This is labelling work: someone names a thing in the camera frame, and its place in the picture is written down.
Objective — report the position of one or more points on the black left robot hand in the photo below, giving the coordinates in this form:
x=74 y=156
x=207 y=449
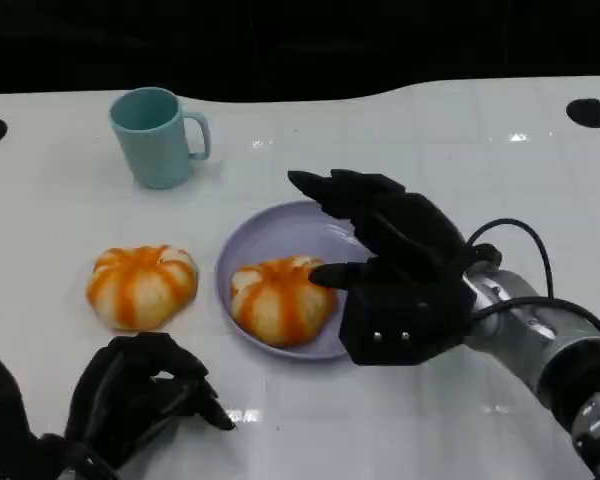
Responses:
x=130 y=390

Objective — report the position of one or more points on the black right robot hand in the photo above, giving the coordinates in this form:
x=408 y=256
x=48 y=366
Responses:
x=410 y=240

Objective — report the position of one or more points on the orange and white bread roll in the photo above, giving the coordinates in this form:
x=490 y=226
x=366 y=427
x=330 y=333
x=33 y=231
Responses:
x=280 y=305
x=140 y=290

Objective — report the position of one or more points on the lilac plate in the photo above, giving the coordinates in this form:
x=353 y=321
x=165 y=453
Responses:
x=280 y=230

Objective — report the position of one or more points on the pale green mug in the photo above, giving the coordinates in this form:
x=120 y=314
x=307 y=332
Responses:
x=155 y=150

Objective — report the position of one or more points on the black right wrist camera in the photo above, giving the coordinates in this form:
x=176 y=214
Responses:
x=405 y=325

